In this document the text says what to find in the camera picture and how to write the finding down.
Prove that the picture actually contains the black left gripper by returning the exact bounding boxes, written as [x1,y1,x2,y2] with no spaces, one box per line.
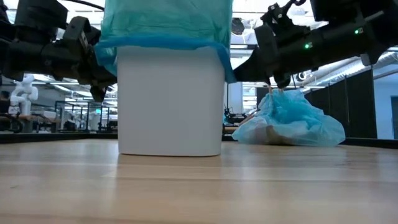
[61,16,118,103]

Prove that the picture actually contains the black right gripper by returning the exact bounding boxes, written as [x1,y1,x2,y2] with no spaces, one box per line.
[233,2,313,90]

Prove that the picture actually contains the light blue trash bag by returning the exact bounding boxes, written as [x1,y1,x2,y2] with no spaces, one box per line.
[231,85,346,147]

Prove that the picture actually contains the white trash bin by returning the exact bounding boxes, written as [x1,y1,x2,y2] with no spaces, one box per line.
[116,45,226,157]

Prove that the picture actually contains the teal trash bag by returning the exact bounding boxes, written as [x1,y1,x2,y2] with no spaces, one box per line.
[93,0,237,84]

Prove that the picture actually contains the black background robot arms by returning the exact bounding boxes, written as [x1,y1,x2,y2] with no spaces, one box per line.
[223,107,248,126]

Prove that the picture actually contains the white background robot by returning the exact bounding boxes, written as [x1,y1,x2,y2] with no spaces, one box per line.
[7,73,40,116]

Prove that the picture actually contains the black partition panels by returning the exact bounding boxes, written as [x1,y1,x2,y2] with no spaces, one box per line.
[304,68,377,139]

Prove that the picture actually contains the black background rack frame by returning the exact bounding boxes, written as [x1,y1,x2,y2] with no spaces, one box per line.
[55,100,118,131]

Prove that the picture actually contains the large ceiling cable reel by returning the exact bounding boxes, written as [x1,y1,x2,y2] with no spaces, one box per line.
[231,17,246,36]

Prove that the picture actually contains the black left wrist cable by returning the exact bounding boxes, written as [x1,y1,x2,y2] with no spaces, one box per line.
[60,0,106,12]

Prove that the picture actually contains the silver ventilation duct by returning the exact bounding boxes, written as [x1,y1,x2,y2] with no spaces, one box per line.
[306,51,398,90]

